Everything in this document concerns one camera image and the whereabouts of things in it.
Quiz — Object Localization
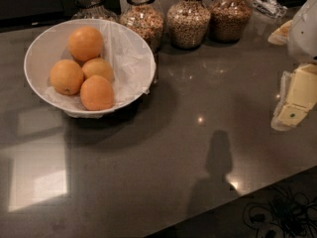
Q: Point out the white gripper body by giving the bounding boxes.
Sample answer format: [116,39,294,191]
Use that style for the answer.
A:
[287,0,317,63]

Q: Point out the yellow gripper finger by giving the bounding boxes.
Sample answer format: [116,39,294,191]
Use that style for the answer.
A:
[271,63,317,131]
[267,20,292,46]

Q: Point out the orange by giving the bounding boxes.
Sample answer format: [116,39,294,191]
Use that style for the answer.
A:
[82,58,114,82]
[67,26,103,61]
[80,75,114,111]
[50,59,84,95]

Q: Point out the white paper bowl liner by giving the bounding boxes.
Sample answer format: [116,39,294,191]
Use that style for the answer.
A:
[40,20,157,118]

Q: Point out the white bowl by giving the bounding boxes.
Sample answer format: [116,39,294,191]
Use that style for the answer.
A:
[24,19,157,119]

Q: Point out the clear plastic bag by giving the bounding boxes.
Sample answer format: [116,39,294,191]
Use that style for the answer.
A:
[251,0,287,19]

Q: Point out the glass carafe brown grains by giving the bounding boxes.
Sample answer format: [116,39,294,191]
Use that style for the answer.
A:
[209,0,253,43]

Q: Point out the glass carafe beige grains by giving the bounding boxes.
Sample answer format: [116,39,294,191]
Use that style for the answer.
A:
[166,0,210,50]

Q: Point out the glass carafe mixed grains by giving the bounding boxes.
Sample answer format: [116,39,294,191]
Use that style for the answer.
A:
[120,0,164,54]

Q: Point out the glass carafe far left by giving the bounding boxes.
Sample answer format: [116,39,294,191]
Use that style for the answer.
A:
[72,0,118,22]

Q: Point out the black cable bundle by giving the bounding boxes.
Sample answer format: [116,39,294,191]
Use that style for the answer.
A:
[243,183,317,238]

